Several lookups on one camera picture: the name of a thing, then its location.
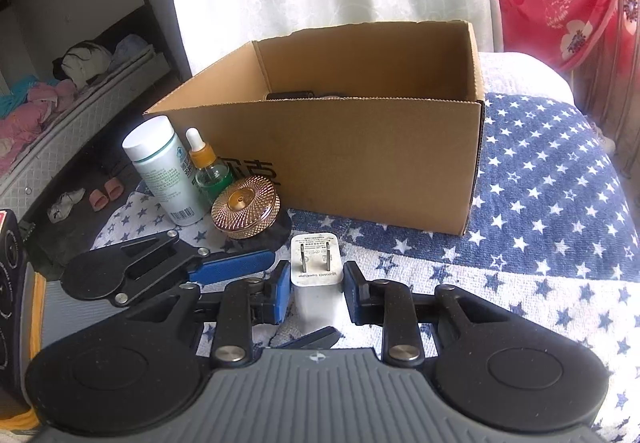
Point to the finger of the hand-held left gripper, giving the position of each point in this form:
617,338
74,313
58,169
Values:
235,265
315,338

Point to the rose gold lid cream jar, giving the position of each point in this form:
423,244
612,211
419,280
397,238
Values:
245,205

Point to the green glass dropper bottle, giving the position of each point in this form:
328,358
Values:
212,173

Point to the brown cardboard box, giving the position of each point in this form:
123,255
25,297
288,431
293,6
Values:
375,158

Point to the pink clothes pile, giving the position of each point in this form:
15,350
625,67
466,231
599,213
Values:
30,118

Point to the blue white star blanket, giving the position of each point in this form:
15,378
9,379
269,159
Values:
550,163

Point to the grey mattress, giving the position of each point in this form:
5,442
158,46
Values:
55,148

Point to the white pill bottle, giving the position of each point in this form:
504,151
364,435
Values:
165,173

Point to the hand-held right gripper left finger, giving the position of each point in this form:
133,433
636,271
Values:
280,293

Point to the light blue cloth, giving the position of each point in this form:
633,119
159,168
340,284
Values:
130,50

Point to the white rag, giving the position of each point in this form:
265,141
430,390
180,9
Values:
65,205

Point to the white charger plug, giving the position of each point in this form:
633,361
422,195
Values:
315,293

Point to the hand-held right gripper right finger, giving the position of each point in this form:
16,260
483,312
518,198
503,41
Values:
352,295

